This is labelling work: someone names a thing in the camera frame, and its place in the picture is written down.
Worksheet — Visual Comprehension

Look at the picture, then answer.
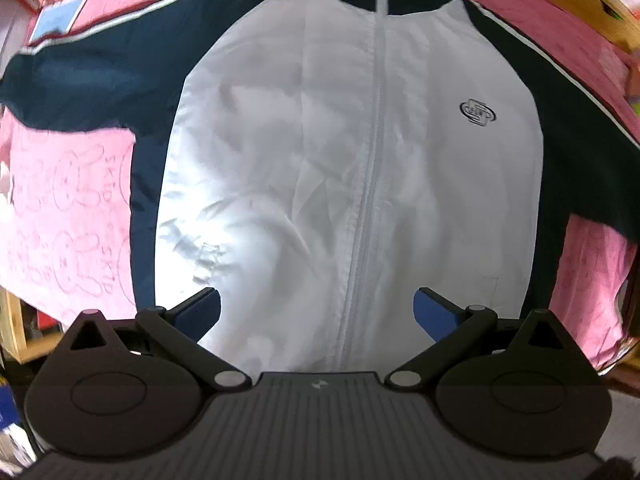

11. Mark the navy white zip jacket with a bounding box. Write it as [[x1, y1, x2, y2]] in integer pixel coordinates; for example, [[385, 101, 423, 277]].
[[1, 0, 639, 375]]

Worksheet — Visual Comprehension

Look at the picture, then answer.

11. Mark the pink bunny print towel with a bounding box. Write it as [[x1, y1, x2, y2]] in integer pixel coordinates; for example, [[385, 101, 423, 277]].
[[1, 0, 639, 366]]

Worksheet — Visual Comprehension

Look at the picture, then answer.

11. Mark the blue printed paper sheet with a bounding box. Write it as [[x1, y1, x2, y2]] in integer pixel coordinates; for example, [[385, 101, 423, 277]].
[[29, 0, 87, 44]]

